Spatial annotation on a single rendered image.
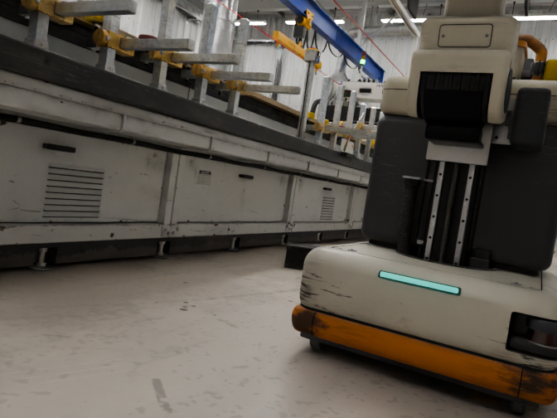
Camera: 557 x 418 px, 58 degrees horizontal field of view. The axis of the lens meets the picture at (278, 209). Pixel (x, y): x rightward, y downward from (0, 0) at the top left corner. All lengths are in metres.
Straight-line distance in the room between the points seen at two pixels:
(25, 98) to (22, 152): 0.32
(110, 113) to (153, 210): 0.68
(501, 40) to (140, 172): 1.51
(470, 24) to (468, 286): 0.62
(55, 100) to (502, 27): 1.23
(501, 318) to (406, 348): 0.22
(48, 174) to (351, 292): 1.17
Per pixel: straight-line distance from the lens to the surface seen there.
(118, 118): 1.82
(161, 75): 1.93
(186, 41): 1.60
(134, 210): 2.24
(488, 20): 1.34
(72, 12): 1.57
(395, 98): 1.60
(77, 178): 2.01
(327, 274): 1.28
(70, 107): 1.68
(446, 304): 1.21
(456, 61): 1.28
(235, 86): 2.31
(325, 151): 3.23
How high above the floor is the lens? 0.43
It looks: 3 degrees down
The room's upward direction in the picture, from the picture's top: 8 degrees clockwise
